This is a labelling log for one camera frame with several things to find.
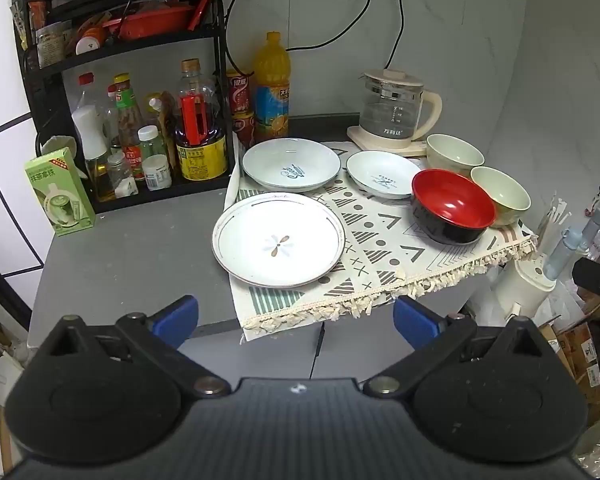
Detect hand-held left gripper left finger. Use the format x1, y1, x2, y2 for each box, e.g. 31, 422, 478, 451
45, 294, 232, 398

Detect red plastic basin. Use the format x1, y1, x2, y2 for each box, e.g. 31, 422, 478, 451
102, 2, 194, 41

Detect glass electric kettle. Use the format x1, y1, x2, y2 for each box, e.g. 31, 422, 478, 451
358, 68, 443, 142

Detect white lid jar green contents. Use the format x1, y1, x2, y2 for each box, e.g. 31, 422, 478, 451
138, 125, 168, 161

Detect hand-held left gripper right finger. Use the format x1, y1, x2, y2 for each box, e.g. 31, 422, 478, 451
362, 294, 552, 397

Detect small clear spice jar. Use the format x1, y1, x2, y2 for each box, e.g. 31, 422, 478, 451
107, 152, 139, 199

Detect small white printed plate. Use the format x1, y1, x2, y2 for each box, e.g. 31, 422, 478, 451
346, 150, 423, 200

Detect white labelled jar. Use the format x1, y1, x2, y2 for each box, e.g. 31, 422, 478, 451
142, 154, 173, 191

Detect cardboard box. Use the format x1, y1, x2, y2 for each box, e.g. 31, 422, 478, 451
540, 300, 600, 402

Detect large bottle with red handle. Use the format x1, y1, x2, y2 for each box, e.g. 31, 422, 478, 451
174, 58, 229, 181

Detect patterned fringed table mat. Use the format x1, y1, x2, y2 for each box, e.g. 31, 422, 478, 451
222, 141, 539, 342

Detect clear storage jar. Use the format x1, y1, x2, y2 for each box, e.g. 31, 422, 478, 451
35, 20, 74, 69

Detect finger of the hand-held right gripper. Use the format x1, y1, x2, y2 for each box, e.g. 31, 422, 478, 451
572, 257, 600, 319

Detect orange juice bottle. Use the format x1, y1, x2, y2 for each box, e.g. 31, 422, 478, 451
252, 31, 292, 144

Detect cream bowl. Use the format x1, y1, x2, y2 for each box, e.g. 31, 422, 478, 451
426, 133, 486, 177
470, 166, 532, 227

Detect white flower pattern plate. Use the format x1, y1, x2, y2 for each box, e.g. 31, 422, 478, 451
211, 192, 347, 289

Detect red and black bowl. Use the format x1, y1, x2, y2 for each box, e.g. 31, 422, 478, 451
411, 168, 497, 245

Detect white plastic appliance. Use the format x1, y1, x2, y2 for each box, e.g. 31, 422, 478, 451
490, 255, 557, 319

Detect green label sauce bottle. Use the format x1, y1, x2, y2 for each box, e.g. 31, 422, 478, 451
111, 74, 146, 181

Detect clear bottle with red cap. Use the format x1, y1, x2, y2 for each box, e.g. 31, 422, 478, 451
75, 72, 106, 111

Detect large white deep plate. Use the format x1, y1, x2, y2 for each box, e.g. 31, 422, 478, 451
242, 137, 342, 194

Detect black metal shelf rack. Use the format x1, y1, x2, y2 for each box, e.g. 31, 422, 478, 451
11, 0, 238, 214

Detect bundle of white sticks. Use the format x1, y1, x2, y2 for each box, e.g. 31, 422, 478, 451
536, 191, 574, 257

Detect dark sauce bottle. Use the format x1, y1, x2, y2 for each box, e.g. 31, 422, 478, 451
147, 91, 179, 154

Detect cream kettle base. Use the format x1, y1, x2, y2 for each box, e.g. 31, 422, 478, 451
346, 125, 431, 157

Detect green tea carton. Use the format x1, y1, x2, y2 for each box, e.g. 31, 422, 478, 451
24, 147, 97, 237

